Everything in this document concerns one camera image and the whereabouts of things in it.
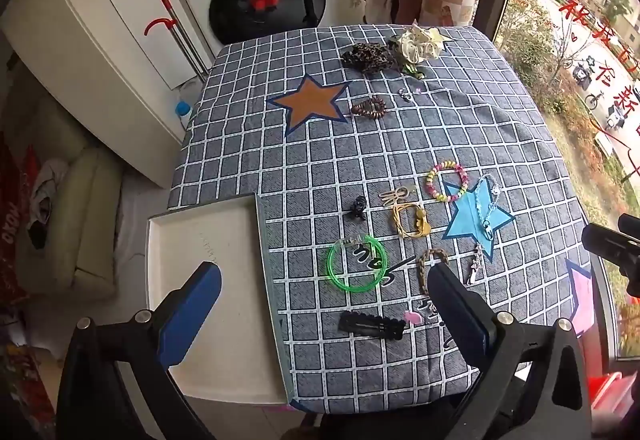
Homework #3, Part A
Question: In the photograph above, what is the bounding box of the white jewelry tray box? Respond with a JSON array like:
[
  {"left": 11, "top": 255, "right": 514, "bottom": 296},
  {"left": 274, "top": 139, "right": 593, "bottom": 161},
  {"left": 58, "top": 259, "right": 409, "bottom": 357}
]
[{"left": 145, "top": 194, "right": 293, "bottom": 405}]

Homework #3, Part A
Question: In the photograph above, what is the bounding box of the white storage cabinet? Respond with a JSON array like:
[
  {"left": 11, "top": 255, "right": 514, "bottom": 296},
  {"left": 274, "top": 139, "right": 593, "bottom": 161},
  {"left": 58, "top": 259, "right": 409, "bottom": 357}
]
[{"left": 1, "top": 0, "right": 213, "bottom": 187}]

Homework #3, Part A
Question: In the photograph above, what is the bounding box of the black scalloped hair clip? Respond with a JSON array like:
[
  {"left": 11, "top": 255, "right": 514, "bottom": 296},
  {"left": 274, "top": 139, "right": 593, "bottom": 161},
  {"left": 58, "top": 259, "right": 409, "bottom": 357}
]
[{"left": 338, "top": 311, "right": 406, "bottom": 340}]

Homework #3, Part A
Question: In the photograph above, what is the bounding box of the leopard print scrunchie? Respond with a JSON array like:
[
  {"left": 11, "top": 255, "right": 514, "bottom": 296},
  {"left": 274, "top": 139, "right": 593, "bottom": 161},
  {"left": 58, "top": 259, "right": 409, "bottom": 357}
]
[{"left": 341, "top": 43, "right": 397, "bottom": 74}]

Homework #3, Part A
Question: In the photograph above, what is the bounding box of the colourful beaded bracelet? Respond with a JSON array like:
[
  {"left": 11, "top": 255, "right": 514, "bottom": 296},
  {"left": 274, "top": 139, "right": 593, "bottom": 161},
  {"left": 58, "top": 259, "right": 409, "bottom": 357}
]
[{"left": 424, "top": 159, "right": 471, "bottom": 204}]

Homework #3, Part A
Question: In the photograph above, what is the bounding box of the purple star hair clip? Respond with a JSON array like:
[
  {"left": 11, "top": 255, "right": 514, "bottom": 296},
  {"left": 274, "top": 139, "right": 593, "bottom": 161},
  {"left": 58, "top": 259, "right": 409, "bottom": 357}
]
[{"left": 465, "top": 243, "right": 484, "bottom": 286}]

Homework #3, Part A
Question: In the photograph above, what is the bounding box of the silver crystal chain bracelet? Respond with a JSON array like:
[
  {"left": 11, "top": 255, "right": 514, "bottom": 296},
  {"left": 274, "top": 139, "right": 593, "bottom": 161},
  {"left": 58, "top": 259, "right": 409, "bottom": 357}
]
[{"left": 473, "top": 172, "right": 502, "bottom": 242}]

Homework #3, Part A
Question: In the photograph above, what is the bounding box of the cream fabric flower scrunchie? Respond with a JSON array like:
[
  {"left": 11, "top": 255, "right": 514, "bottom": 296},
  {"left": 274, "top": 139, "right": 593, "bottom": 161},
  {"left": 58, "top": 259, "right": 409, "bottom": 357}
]
[{"left": 387, "top": 22, "right": 451, "bottom": 80}]

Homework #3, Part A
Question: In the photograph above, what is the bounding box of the red handled mop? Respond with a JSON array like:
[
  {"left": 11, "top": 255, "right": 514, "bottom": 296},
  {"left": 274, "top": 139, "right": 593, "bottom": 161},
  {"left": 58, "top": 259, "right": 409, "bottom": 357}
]
[{"left": 143, "top": 0, "right": 208, "bottom": 83}]

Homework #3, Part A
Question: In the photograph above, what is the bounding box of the green plastic bangle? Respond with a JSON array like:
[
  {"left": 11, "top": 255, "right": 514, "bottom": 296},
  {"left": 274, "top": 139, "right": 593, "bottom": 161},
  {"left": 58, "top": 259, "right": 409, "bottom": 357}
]
[{"left": 326, "top": 235, "right": 390, "bottom": 293}]

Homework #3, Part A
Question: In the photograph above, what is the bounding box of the yellow cord hair tie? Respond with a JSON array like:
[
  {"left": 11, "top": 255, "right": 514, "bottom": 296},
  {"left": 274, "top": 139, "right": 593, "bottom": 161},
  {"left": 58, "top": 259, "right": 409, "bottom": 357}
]
[{"left": 390, "top": 201, "right": 433, "bottom": 239}]

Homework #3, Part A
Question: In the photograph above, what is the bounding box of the small silver ring charm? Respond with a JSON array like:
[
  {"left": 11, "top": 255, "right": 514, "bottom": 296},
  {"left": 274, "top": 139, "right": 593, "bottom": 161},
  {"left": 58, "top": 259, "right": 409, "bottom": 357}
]
[{"left": 398, "top": 88, "right": 413, "bottom": 103}]

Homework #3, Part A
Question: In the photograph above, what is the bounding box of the cream leather sofa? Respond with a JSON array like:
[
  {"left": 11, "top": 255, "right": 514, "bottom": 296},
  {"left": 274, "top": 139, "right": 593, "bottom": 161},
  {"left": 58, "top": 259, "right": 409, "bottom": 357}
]
[{"left": 4, "top": 94, "right": 122, "bottom": 300}]

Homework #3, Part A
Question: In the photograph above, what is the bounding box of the small black claw clip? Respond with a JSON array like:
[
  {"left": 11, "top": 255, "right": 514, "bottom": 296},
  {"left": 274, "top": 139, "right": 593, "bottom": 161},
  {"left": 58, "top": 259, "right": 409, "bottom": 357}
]
[{"left": 347, "top": 195, "right": 368, "bottom": 221}]

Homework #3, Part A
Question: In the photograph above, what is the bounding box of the blue checked tablecloth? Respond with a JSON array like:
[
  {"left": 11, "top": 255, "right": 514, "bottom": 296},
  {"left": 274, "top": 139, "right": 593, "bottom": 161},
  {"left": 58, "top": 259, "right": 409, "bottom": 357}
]
[{"left": 169, "top": 25, "right": 594, "bottom": 413}]

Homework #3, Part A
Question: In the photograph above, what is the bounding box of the brown braided hair tie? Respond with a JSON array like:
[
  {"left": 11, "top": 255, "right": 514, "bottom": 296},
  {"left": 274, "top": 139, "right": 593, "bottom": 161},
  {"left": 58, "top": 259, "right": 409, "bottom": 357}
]
[{"left": 416, "top": 247, "right": 452, "bottom": 296}]

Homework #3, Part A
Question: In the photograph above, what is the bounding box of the white bottle blue cap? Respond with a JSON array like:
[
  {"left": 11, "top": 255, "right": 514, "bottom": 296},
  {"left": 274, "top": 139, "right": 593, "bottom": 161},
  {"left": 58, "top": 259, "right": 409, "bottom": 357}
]
[{"left": 175, "top": 100, "right": 193, "bottom": 130}]

